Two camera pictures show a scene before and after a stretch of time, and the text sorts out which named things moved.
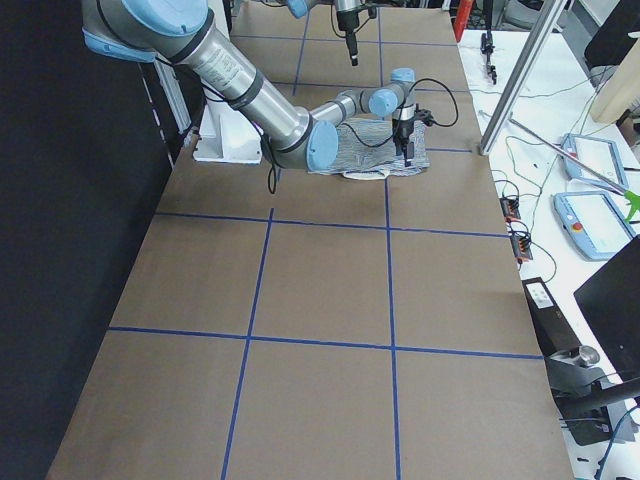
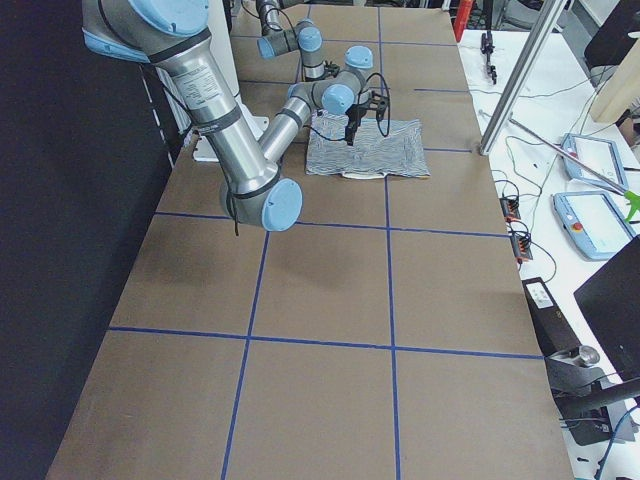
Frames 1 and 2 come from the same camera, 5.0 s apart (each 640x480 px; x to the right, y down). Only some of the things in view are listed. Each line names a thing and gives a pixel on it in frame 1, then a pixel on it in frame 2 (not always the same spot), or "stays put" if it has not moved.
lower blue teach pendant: (594, 221) stays put
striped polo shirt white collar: (367, 150) stays put
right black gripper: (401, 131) -> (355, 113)
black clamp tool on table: (487, 48) stays put
